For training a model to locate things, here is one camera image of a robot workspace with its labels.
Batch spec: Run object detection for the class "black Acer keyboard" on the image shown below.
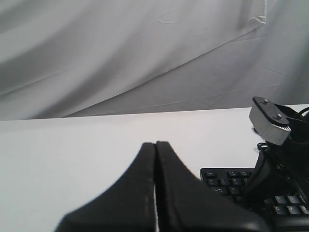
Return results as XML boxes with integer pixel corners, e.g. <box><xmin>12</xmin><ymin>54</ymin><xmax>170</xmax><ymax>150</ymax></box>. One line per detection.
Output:
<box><xmin>200</xmin><ymin>168</ymin><xmax>309</xmax><ymax>232</ymax></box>

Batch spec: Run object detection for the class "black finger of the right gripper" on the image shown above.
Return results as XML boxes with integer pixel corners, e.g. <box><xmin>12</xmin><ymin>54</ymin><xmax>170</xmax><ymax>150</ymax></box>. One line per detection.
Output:
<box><xmin>243</xmin><ymin>154</ymin><xmax>278</xmax><ymax>201</ymax></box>

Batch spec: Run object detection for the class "black USB cable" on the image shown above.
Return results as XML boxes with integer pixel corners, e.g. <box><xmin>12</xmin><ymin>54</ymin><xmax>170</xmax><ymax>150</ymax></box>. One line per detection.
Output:
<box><xmin>252</xmin><ymin>128</ymin><xmax>270</xmax><ymax>152</ymax></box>

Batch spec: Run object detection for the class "grey backdrop cloth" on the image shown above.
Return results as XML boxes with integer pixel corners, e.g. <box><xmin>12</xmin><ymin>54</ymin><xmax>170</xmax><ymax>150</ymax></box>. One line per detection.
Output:
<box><xmin>0</xmin><ymin>0</ymin><xmax>309</xmax><ymax>121</ymax></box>

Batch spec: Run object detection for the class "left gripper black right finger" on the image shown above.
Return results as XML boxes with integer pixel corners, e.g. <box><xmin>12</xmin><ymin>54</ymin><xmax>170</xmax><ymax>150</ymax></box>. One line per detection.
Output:
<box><xmin>155</xmin><ymin>142</ymin><xmax>265</xmax><ymax>232</ymax></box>

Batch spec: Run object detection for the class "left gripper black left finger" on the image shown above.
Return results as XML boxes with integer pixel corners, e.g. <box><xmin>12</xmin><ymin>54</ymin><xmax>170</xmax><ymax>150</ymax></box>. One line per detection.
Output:
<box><xmin>56</xmin><ymin>143</ymin><xmax>156</xmax><ymax>232</ymax></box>

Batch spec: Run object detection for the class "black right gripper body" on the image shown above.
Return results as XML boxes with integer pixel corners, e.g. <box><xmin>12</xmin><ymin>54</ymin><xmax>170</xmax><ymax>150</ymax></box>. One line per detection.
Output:
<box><xmin>266</xmin><ymin>139</ymin><xmax>309</xmax><ymax>201</ymax></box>

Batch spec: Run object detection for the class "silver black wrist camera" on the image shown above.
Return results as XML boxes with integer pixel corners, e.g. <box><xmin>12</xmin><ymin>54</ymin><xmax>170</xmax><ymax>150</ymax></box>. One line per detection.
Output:
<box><xmin>249</xmin><ymin>96</ymin><xmax>291</xmax><ymax>145</ymax></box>

